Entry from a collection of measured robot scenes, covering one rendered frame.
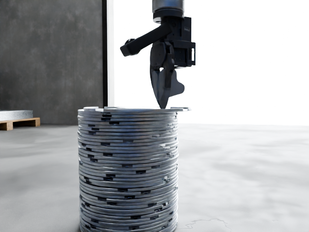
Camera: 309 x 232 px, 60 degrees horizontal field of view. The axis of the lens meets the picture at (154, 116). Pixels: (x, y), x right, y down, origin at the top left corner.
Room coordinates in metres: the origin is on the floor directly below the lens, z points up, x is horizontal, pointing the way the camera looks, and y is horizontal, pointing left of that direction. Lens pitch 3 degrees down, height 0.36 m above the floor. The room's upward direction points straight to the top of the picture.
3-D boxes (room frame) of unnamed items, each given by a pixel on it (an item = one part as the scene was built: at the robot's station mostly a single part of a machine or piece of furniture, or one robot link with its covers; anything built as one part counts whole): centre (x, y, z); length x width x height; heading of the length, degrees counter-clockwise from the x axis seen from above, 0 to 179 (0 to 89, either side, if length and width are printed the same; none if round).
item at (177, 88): (0.60, -0.04, 0.39); 0.06 x 0.03 x 0.09; 117
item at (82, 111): (0.79, 0.08, 0.33); 0.29 x 0.29 x 0.01
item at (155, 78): (0.63, -0.03, 0.39); 0.06 x 0.03 x 0.09; 117
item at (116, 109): (0.73, 0.04, 0.34); 0.29 x 0.29 x 0.01
